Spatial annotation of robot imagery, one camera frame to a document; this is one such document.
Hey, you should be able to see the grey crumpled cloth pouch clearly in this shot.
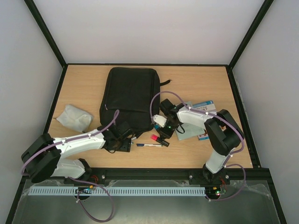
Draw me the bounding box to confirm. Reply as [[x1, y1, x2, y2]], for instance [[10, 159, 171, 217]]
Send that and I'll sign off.
[[56, 105, 93, 133]]

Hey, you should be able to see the dog picture book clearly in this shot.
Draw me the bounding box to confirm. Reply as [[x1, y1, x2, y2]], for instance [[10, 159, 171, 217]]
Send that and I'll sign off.
[[191, 100, 226, 141]]

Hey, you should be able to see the grey hardcover book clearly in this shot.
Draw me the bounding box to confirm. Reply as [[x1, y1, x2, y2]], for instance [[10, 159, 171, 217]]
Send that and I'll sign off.
[[176, 100, 215, 140]]

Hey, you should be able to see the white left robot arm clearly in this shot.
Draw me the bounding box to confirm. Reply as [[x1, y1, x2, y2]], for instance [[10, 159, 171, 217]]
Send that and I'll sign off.
[[21, 122, 134, 183]]

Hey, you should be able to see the black cage frame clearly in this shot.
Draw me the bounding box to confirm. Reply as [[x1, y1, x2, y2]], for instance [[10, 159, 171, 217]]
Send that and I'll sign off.
[[5, 0, 287, 224]]

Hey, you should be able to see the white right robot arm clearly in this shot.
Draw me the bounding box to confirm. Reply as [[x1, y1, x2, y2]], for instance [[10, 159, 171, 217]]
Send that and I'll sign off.
[[152, 99, 244, 183]]

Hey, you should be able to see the black aluminium mounting rail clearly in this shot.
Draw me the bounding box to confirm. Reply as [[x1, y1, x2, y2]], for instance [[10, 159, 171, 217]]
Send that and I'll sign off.
[[79, 166, 273, 186]]

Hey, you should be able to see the light blue slotted cable duct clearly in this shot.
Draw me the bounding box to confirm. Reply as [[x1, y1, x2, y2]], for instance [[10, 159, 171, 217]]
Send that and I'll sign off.
[[28, 186, 206, 196]]

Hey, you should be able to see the blue cap whiteboard marker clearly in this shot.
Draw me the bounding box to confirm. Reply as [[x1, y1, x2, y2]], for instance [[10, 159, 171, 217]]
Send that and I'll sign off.
[[136, 143, 163, 147]]

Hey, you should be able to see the pink cap highlighter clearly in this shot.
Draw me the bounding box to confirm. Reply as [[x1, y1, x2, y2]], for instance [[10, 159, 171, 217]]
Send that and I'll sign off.
[[150, 134, 169, 147]]

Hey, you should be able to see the black backpack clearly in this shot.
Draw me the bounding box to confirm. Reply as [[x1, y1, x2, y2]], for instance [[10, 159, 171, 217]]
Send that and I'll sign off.
[[99, 67, 171, 134]]

